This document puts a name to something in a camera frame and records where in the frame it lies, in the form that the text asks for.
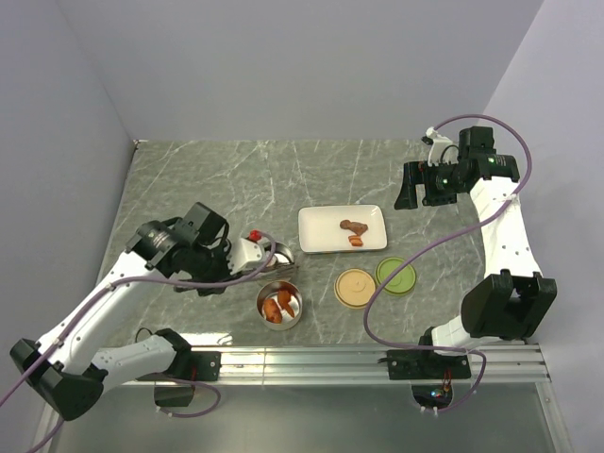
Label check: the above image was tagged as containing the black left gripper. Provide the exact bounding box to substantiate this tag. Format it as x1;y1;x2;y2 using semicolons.
188;240;244;296

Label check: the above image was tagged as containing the aluminium front rail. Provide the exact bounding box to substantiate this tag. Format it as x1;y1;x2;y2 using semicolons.
92;336;550;390

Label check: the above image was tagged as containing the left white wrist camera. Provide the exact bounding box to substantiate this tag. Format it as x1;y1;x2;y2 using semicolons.
226;238;264;275

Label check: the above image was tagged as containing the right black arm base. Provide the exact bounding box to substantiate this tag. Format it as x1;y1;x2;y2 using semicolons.
377;349;471;380

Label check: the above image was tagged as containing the beige round lid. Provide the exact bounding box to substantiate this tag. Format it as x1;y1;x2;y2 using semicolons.
334;268;376;310

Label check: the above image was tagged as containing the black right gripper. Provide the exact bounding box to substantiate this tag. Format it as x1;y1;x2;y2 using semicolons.
394;159;466;210

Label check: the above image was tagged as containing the white rectangular plate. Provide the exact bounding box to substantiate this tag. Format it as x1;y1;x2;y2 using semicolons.
298;205;388;254

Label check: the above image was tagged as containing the large orange fish piece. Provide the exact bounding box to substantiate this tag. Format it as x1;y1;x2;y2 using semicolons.
262;298;282;324

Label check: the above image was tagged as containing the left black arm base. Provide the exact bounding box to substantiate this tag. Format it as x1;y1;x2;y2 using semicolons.
159;349;222;382

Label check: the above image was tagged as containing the steel bowl near rail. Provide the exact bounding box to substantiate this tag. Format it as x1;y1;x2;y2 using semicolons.
256;280;303;331

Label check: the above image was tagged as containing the steel bowl far from rail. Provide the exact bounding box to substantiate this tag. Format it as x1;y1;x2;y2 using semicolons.
267;243;294;269

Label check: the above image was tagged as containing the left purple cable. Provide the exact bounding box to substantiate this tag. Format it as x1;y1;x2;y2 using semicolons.
0;230;277;453

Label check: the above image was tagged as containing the green round lid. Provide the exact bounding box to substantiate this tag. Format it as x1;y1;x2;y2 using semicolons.
375;257;416;296

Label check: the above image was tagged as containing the brown meat patty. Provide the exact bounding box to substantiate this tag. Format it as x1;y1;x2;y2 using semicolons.
340;219;368;237

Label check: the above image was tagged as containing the purple cable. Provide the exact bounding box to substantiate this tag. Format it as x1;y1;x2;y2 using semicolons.
363;112;534;412
0;230;277;453

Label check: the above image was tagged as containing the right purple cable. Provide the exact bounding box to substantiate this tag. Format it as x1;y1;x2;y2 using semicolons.
363;112;534;412

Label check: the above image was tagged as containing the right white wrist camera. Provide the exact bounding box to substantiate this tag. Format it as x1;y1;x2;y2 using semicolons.
421;126;457;166

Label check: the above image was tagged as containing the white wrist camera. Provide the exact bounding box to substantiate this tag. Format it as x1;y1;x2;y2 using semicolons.
421;126;457;166
226;238;264;275

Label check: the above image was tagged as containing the orange chicken wing piece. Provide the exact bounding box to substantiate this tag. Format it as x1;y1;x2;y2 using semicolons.
277;290;295;318

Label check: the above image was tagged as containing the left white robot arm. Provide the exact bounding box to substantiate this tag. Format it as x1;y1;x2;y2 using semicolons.
10;203;230;421

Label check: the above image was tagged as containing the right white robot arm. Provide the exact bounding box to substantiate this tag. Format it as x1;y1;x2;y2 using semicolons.
394;126;557;378

